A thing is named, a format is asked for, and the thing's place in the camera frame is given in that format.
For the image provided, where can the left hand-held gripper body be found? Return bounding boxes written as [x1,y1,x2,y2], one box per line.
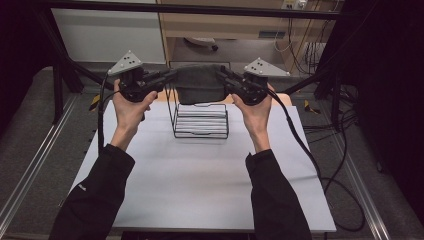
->
[107,49,159,103]

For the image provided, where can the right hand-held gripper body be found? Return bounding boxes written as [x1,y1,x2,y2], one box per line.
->
[231,57,291,107]

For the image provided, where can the dark grey cloth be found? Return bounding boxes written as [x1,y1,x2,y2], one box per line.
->
[174,63,232,105]

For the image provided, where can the black wire rack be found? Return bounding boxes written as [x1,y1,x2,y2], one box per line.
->
[163,60,233,140]

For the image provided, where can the person's left hand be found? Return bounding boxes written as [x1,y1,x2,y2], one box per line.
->
[112,78,159,135]

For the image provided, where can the person's right hand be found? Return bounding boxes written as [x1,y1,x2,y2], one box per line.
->
[232,84,275,135]

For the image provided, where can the yellow black floor tape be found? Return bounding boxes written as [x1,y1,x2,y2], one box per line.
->
[303,99,321,115]
[88,93,103,112]

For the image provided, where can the office chair base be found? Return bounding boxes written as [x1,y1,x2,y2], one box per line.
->
[184,36,220,52]

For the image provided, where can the light wooden desk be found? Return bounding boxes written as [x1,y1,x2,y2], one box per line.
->
[156,0,338,74]

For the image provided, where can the white cabinet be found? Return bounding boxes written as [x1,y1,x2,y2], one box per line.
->
[49,8,167,65]

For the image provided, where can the white power strip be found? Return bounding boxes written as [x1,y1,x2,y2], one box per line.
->
[281,0,308,10]

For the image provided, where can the white table board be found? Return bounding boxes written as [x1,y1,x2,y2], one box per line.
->
[68,99,338,233]

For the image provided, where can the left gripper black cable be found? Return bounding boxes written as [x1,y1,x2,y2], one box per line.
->
[97,69,122,155]

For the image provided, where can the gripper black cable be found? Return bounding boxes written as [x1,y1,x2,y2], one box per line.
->
[97,69,122,155]
[265,88,367,233]

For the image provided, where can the hanging cables under desk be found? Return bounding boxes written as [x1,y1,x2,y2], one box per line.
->
[273,16,330,76]

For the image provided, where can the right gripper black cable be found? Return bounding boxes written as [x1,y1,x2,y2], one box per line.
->
[265,88,367,233]

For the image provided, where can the black metal frame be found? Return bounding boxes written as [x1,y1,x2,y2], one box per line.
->
[33,0,349,125]

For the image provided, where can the bundle of black floor cables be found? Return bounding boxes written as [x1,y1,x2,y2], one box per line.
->
[301,83,360,135]

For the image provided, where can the aluminium floor rail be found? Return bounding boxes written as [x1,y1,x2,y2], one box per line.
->
[0,95,80,228]
[332,133,392,240]

